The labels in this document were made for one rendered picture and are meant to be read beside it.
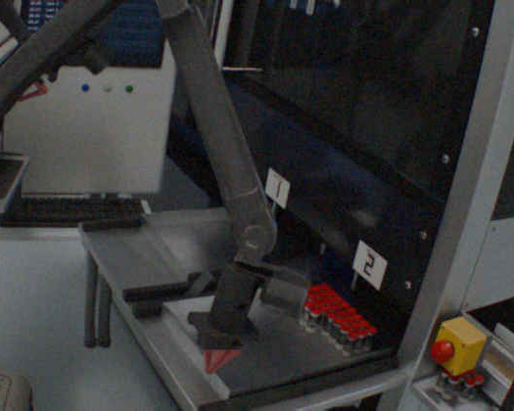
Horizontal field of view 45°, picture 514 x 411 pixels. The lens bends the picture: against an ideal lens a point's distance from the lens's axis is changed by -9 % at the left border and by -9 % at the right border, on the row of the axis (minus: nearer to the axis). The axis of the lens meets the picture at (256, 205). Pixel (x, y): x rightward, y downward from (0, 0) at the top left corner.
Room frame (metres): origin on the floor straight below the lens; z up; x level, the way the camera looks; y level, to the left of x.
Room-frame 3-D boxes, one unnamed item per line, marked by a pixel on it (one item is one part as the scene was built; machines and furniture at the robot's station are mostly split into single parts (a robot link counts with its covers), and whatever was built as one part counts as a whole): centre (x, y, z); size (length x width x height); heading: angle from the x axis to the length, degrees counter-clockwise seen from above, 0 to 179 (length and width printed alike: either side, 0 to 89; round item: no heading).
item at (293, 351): (1.00, -0.08, 0.90); 0.34 x 0.26 x 0.04; 124
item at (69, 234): (1.52, 0.48, 0.79); 0.45 x 0.28 x 0.03; 113
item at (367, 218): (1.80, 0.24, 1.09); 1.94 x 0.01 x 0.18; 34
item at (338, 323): (1.06, -0.17, 0.90); 0.18 x 0.02 x 0.05; 34
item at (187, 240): (1.33, 0.04, 0.90); 0.34 x 0.26 x 0.04; 124
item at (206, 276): (1.07, 0.12, 0.91); 0.14 x 0.03 x 0.06; 123
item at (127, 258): (1.15, 0.00, 0.87); 0.70 x 0.48 x 0.02; 34
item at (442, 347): (0.88, -0.35, 0.99); 0.04 x 0.04 x 0.04; 34
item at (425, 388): (0.92, -0.43, 0.87); 0.14 x 0.13 x 0.02; 124
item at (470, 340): (0.91, -0.39, 1.00); 0.08 x 0.07 x 0.07; 124
